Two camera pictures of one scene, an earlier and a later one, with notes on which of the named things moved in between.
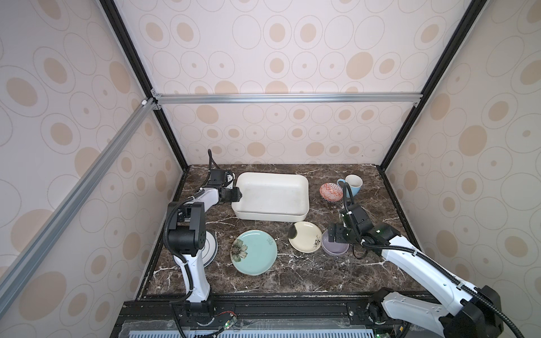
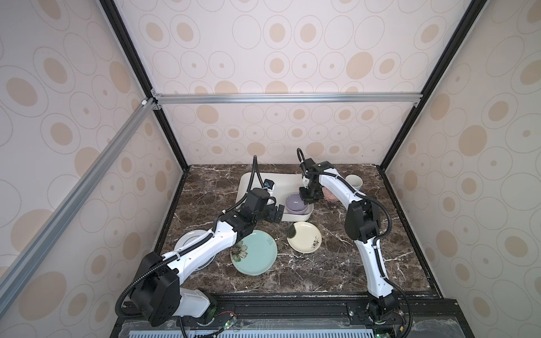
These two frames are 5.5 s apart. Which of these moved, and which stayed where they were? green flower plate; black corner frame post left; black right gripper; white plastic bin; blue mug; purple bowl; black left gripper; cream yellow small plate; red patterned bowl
Moved: black left gripper; black right gripper; purple bowl
Stayed: white plastic bin; blue mug; red patterned bowl; cream yellow small plate; green flower plate; black corner frame post left
